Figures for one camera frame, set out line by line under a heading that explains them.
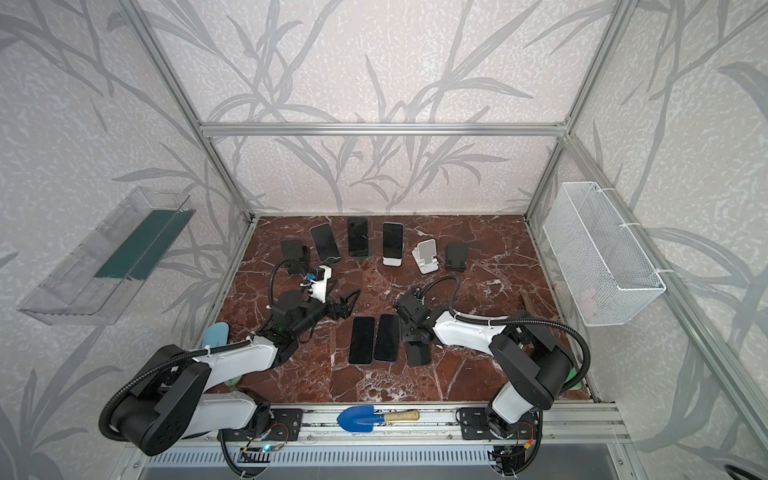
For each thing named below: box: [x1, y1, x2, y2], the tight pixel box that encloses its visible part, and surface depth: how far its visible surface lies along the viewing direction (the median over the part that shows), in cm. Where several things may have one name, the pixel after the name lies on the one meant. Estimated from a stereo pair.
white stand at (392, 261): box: [382, 256, 402, 267], surface depth 107 cm
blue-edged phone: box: [374, 314, 400, 363], surface depth 86 cm
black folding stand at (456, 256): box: [446, 242, 469, 271], surface depth 104 cm
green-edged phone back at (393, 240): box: [382, 222, 405, 259], surface depth 104 cm
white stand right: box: [412, 239, 439, 275], surface depth 104 cm
